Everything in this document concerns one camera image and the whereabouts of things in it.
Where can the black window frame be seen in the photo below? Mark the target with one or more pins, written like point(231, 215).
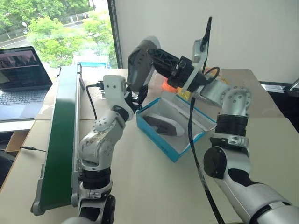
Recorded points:
point(115, 35)

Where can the blue cardboard shoebox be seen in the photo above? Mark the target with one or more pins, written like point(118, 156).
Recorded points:
point(158, 142)

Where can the black chair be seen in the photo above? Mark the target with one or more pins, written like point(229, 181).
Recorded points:
point(5, 165)

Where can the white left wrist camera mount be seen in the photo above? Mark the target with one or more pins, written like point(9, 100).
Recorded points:
point(113, 87)

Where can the orange plastic item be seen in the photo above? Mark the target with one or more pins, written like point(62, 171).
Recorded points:
point(166, 86)

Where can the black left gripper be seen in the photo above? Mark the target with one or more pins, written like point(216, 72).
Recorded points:
point(131, 102)

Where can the black side cabinet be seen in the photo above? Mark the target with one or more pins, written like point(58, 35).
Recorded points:
point(280, 102)

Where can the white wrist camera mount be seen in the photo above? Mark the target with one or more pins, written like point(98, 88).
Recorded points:
point(113, 87)
point(198, 52)

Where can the blue tray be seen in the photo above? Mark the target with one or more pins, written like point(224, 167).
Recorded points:
point(93, 64)

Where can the yellow plastic item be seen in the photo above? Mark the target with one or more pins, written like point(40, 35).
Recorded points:
point(184, 94)

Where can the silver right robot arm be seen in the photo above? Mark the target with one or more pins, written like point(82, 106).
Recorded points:
point(233, 98)

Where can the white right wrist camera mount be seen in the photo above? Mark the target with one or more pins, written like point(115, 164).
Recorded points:
point(198, 52)

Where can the green conveyor belt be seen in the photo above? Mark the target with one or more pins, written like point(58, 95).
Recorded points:
point(63, 130)

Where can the grey shoe white sole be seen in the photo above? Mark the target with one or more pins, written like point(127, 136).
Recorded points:
point(163, 126)
point(137, 67)

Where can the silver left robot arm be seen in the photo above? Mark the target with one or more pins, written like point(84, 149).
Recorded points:
point(100, 144)

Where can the dark grey laptop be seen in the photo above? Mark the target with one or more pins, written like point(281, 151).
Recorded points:
point(21, 70)

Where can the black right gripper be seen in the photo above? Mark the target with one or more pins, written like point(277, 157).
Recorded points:
point(181, 71)

